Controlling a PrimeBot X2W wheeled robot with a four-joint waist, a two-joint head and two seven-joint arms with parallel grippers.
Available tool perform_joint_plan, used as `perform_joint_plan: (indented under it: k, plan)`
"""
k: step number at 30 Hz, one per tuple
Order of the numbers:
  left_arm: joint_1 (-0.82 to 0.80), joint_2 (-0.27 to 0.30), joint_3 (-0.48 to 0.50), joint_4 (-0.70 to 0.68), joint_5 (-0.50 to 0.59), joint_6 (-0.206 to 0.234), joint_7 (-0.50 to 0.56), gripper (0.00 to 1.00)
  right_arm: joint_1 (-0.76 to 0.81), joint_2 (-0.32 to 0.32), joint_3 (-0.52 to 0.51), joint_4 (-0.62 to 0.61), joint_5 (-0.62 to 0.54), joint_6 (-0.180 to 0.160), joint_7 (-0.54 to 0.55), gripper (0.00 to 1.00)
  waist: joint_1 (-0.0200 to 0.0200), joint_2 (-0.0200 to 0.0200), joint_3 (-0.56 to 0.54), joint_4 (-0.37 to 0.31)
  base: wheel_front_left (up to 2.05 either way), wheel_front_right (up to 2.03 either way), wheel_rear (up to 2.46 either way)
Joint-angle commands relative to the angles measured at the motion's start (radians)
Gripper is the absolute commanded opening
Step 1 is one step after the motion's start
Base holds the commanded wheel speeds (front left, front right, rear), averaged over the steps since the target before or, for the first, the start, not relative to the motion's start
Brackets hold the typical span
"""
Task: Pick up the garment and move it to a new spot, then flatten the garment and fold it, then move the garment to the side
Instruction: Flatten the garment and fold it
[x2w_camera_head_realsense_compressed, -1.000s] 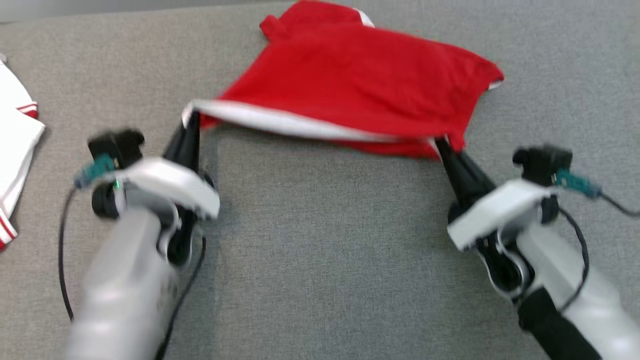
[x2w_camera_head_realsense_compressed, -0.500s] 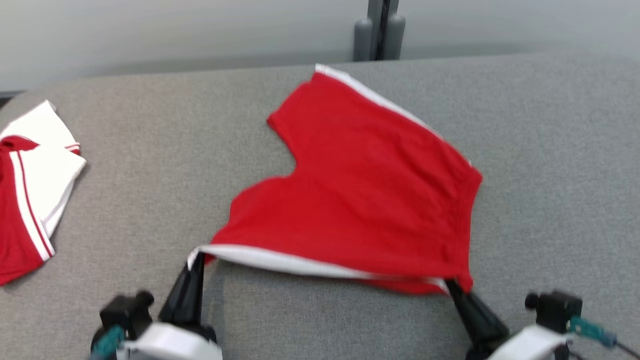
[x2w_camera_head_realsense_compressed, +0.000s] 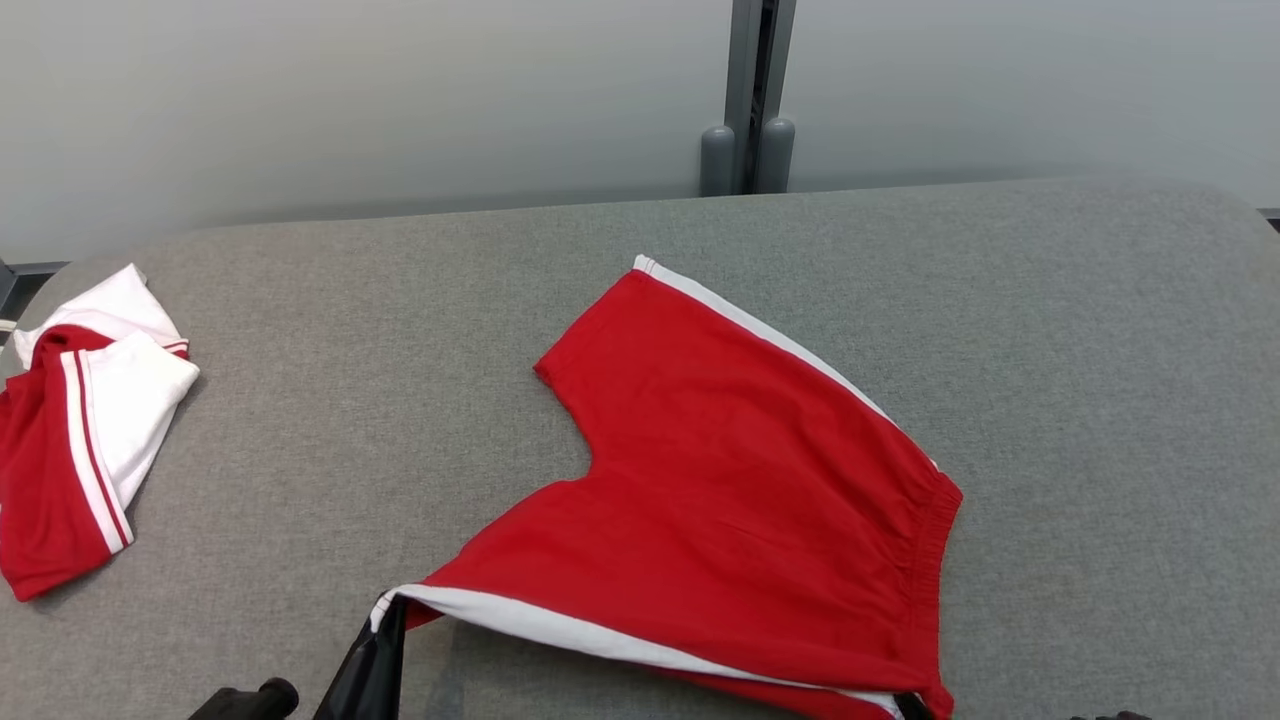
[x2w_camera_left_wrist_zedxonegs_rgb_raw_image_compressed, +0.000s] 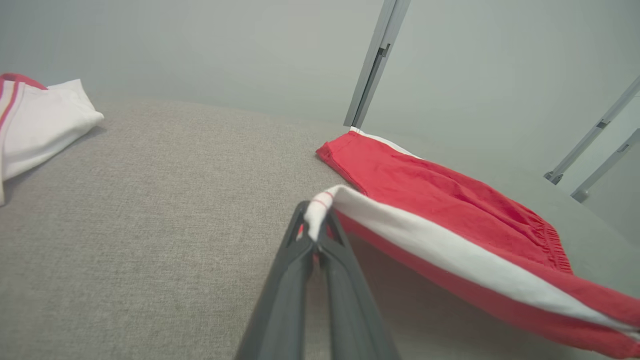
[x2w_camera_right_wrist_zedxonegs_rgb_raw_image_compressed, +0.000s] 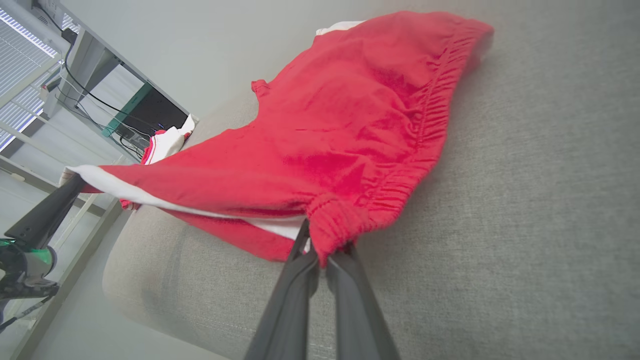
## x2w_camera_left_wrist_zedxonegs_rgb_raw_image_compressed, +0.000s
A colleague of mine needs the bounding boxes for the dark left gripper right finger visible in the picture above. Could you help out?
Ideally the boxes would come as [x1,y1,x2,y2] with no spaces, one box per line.
[316,210,401,360]

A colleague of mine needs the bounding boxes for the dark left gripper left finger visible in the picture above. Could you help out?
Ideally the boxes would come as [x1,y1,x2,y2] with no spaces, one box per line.
[235,200,317,360]

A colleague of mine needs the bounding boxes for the red shorts with white stripe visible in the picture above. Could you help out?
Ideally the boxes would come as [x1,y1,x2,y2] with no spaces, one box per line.
[302,126,640,360]

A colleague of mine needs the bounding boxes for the red and white basketball jersey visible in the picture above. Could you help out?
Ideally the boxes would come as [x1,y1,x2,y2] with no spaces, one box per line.
[0,72,106,207]

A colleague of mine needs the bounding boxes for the grey fabric sofa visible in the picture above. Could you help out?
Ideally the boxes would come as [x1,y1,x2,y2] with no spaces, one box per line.
[0,97,640,360]

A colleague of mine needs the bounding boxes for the grey metal wall post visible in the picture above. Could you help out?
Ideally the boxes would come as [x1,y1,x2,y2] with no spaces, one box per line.
[571,129,640,203]
[544,75,640,186]
[342,0,412,129]

